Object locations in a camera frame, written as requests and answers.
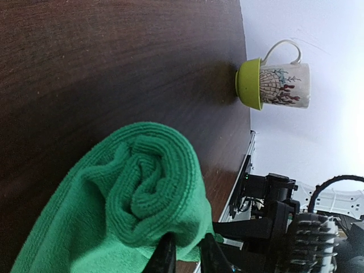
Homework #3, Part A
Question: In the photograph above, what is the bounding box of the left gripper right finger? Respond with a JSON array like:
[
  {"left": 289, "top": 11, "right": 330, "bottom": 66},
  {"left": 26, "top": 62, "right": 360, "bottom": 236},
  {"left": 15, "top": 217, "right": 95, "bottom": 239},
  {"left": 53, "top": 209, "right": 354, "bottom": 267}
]
[{"left": 200, "top": 233, "right": 232, "bottom": 273}]

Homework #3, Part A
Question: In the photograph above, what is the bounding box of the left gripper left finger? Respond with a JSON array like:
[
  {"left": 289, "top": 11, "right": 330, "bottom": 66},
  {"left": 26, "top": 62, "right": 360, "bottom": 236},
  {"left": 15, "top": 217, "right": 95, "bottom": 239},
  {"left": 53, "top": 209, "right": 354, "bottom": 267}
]
[{"left": 144, "top": 234, "right": 176, "bottom": 273}]

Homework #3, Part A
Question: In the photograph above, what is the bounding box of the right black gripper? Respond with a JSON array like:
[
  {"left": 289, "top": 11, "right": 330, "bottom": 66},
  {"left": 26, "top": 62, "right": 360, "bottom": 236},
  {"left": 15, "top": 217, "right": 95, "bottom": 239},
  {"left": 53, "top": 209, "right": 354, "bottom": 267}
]
[{"left": 213, "top": 199, "right": 300, "bottom": 255}]

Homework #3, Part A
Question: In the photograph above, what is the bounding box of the green bowl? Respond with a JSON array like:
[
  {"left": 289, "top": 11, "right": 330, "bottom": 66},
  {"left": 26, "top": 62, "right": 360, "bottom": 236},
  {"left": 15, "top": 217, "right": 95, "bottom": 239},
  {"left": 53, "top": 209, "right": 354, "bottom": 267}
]
[{"left": 235, "top": 58, "right": 263, "bottom": 110}]

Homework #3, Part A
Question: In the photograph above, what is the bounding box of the green microfiber towel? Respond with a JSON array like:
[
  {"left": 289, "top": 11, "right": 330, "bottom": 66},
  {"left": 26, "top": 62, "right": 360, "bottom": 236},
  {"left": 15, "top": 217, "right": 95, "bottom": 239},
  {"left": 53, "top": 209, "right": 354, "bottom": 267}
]
[{"left": 11, "top": 122, "right": 213, "bottom": 272}]

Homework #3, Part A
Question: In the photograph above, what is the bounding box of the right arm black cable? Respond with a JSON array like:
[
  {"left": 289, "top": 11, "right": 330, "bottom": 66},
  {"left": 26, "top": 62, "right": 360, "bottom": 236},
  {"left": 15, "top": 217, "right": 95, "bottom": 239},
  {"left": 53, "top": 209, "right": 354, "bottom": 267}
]
[{"left": 308, "top": 175, "right": 364, "bottom": 214}]

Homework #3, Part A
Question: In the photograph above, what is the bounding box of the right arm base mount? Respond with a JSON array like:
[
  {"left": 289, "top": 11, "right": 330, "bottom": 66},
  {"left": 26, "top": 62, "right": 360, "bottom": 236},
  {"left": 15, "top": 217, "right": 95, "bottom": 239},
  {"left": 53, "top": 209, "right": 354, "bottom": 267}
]
[{"left": 241, "top": 173, "right": 298, "bottom": 216}]

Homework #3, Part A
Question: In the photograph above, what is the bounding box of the white coral pattern mug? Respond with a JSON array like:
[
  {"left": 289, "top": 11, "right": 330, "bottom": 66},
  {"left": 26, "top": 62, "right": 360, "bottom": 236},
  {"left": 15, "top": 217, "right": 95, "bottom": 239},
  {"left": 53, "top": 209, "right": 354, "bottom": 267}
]
[{"left": 259, "top": 39, "right": 311, "bottom": 109}]

